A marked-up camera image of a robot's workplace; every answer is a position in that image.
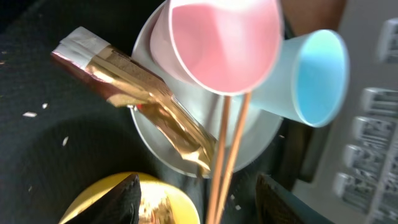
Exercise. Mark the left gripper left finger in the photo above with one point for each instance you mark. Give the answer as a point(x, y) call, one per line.
point(119, 206)

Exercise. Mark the yellow bowl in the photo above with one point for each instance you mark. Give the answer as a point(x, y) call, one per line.
point(160, 202)

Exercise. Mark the gold snack wrapper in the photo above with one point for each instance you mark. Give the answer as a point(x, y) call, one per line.
point(123, 82)

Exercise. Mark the wooden chopstick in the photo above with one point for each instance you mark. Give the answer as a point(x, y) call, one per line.
point(239, 127)
point(215, 183)

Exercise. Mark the round black tray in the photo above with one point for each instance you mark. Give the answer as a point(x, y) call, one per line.
point(57, 136)

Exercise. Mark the grey dishwasher rack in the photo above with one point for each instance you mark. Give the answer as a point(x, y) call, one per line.
point(355, 180)

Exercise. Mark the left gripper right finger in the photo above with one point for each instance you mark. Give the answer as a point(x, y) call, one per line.
point(276, 205)

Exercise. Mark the pink cup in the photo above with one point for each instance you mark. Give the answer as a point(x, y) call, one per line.
point(227, 47)

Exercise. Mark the blue cup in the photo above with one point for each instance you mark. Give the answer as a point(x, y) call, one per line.
point(309, 81)

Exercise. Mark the light grey plate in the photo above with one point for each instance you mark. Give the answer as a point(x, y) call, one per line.
point(260, 129)

